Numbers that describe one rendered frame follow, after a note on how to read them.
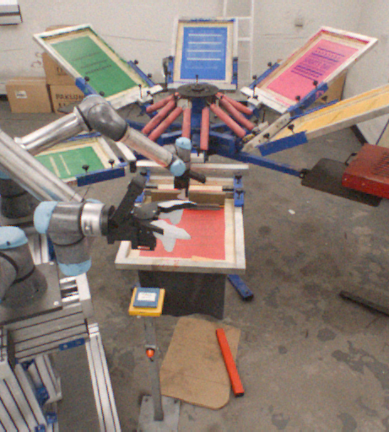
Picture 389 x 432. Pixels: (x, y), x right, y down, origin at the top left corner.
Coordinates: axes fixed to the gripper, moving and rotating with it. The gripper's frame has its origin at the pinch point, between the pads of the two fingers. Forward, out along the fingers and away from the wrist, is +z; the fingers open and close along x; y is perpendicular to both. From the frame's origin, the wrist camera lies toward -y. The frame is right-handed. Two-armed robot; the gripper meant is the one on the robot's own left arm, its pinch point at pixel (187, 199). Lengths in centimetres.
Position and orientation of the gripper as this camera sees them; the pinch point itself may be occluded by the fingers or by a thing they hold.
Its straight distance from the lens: 212.7
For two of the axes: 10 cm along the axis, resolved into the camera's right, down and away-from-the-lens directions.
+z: 0.0, 8.1, 5.9
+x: -0.6, 5.9, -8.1
